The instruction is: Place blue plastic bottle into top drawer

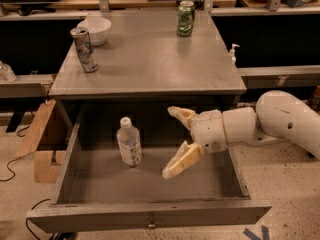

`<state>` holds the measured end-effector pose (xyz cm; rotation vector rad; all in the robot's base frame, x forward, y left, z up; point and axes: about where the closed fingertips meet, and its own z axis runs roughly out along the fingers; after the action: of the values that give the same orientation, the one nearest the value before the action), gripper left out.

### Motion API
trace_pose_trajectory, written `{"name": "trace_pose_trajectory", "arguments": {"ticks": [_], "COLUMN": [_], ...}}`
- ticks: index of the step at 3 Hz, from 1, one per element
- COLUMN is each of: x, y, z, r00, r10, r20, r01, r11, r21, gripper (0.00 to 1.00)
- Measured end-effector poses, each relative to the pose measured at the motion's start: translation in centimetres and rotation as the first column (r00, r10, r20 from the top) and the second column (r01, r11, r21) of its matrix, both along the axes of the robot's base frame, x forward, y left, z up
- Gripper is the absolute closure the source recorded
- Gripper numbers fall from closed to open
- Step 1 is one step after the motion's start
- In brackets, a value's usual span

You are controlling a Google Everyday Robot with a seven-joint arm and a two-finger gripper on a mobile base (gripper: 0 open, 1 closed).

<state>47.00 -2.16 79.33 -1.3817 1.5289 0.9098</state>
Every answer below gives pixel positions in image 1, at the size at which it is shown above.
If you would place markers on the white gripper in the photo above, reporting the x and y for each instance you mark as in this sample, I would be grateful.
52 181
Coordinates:
209 130

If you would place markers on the clear plastic water bottle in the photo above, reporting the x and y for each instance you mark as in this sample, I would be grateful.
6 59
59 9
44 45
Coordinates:
129 143

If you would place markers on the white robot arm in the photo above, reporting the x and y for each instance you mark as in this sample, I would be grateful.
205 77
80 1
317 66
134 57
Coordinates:
277 117

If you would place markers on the white pump dispenser bottle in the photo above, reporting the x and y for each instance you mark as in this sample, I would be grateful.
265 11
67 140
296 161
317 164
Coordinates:
232 53

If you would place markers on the open grey top drawer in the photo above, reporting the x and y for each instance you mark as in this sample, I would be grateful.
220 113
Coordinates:
96 190

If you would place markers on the green soda can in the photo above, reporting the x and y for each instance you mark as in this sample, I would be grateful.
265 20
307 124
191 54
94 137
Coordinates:
186 16

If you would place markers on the white bowl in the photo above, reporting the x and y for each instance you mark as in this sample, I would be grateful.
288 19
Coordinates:
98 29

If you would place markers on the silver patterned tall can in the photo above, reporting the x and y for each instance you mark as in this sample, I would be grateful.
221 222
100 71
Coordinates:
84 49

